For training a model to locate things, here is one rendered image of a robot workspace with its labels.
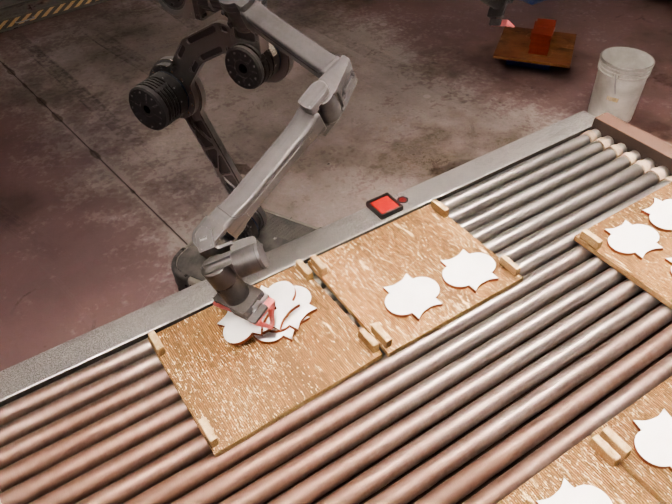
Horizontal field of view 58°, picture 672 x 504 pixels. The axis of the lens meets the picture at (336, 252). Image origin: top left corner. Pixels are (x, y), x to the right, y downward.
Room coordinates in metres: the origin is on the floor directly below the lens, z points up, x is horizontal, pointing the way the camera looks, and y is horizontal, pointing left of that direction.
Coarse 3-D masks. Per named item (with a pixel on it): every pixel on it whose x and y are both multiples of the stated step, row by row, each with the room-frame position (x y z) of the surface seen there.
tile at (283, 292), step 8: (264, 288) 0.97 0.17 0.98; (272, 288) 0.96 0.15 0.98; (280, 288) 0.96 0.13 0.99; (288, 288) 0.95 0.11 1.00; (272, 296) 0.94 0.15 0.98; (280, 296) 0.93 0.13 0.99; (288, 296) 0.93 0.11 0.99; (280, 304) 0.91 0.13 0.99; (288, 304) 0.90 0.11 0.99; (296, 304) 0.90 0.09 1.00; (280, 312) 0.89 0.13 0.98; (288, 312) 0.88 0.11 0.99; (280, 320) 0.87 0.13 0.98; (264, 328) 0.86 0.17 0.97; (272, 328) 0.86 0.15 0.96; (280, 328) 0.85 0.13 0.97
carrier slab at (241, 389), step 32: (320, 288) 1.00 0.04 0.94; (192, 320) 0.92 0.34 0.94; (320, 320) 0.90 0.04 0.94; (192, 352) 0.82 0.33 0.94; (224, 352) 0.82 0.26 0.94; (256, 352) 0.82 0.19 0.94; (288, 352) 0.81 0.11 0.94; (320, 352) 0.81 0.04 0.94; (352, 352) 0.80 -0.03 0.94; (192, 384) 0.74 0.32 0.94; (224, 384) 0.74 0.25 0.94; (256, 384) 0.73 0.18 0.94; (288, 384) 0.73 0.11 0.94; (320, 384) 0.72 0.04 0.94; (192, 416) 0.66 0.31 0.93; (224, 416) 0.66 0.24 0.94; (256, 416) 0.66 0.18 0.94; (224, 448) 0.59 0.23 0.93
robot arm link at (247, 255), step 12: (204, 228) 0.92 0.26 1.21; (204, 240) 0.90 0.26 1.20; (240, 240) 0.90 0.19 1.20; (252, 240) 0.89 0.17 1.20; (204, 252) 0.88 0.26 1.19; (216, 252) 0.89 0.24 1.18; (240, 252) 0.87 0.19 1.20; (252, 252) 0.86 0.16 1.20; (264, 252) 0.89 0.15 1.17; (240, 264) 0.84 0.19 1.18; (252, 264) 0.84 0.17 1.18; (264, 264) 0.85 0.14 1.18; (240, 276) 0.84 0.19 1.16
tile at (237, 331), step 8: (264, 296) 0.93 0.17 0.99; (256, 304) 0.92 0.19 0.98; (232, 312) 0.91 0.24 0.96; (224, 320) 0.90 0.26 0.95; (232, 320) 0.89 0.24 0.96; (240, 320) 0.89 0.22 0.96; (264, 320) 0.87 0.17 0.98; (224, 328) 0.88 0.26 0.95; (232, 328) 0.87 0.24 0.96; (240, 328) 0.86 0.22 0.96; (248, 328) 0.86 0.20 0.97; (256, 328) 0.85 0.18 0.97; (224, 336) 0.85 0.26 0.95; (232, 336) 0.85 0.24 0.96; (240, 336) 0.84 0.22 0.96; (248, 336) 0.84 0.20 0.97; (232, 344) 0.83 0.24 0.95; (240, 344) 0.83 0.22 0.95
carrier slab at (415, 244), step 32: (416, 224) 1.22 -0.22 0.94; (448, 224) 1.21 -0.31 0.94; (320, 256) 1.11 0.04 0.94; (352, 256) 1.11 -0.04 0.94; (384, 256) 1.10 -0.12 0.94; (416, 256) 1.10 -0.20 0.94; (448, 256) 1.09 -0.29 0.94; (352, 288) 1.00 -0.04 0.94; (448, 288) 0.98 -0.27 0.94; (480, 288) 0.98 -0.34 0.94; (384, 320) 0.89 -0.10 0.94; (416, 320) 0.89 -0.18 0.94; (448, 320) 0.89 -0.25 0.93; (384, 352) 0.81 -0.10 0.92
